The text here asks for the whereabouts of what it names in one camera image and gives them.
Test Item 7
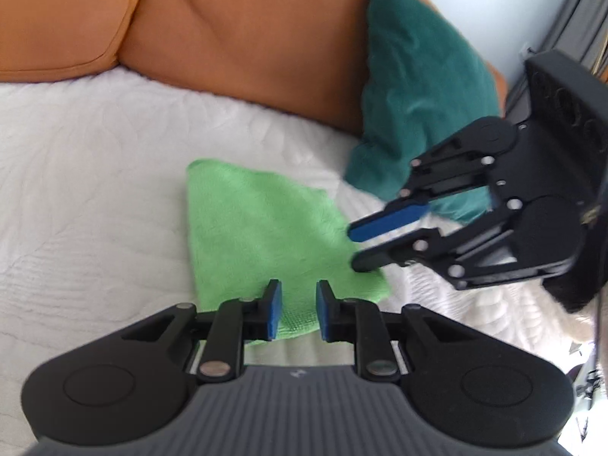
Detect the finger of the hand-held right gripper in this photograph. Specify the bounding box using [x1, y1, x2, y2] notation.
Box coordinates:
[348, 116, 518, 244]
[350, 196, 524, 291]

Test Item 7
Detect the dark cloth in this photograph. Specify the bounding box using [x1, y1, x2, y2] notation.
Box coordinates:
[541, 261, 608, 315]

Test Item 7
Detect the white quilted blanket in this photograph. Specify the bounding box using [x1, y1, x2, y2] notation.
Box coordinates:
[0, 66, 599, 442]

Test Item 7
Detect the large orange back cushion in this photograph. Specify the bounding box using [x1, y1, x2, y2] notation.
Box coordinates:
[116, 0, 510, 136]

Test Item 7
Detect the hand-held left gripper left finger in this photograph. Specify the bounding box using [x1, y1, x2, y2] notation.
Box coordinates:
[121, 279, 284, 384]

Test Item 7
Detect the green towel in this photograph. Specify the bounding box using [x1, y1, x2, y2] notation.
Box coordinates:
[185, 158, 393, 341]

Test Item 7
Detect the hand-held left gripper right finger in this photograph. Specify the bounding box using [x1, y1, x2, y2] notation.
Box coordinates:
[316, 279, 459, 384]

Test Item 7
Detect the dark green velvet pillow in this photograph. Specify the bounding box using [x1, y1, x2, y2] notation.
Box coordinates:
[344, 0, 502, 225]

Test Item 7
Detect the grey curtain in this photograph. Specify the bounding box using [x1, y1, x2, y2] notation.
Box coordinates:
[503, 0, 608, 122]

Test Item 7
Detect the small orange back cushion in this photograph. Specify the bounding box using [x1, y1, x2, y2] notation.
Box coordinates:
[0, 0, 158, 84]

